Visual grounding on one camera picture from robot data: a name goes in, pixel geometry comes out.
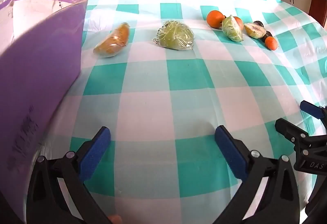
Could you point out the person's left hand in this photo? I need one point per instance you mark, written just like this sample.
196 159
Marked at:
115 219

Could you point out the purple cardboard box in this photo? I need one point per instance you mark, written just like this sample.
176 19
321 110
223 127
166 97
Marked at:
38 73

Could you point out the small orange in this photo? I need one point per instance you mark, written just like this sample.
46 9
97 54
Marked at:
270 43

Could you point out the dark brown round fruit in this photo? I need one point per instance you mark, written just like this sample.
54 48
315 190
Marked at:
258 23
267 35

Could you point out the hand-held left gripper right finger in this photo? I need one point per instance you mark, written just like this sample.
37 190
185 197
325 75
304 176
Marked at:
231 155

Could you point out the green fruit wedge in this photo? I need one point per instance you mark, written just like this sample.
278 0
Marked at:
232 29

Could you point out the pear half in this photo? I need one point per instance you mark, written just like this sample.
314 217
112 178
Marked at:
253 31

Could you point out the round green fruit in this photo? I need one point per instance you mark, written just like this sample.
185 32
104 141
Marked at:
175 35

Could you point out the brown wooden door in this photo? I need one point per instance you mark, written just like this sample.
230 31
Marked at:
318 6

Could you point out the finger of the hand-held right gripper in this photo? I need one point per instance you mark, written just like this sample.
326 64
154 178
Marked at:
312 109
290 129

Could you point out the green white checked tablecloth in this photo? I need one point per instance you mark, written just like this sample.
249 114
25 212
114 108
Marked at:
189 101

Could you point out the large orange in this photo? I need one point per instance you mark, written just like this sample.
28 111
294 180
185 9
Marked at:
214 18

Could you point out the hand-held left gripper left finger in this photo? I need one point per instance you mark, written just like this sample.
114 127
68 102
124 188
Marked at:
94 155

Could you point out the orange melon slice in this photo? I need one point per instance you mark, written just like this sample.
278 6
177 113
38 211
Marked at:
112 41

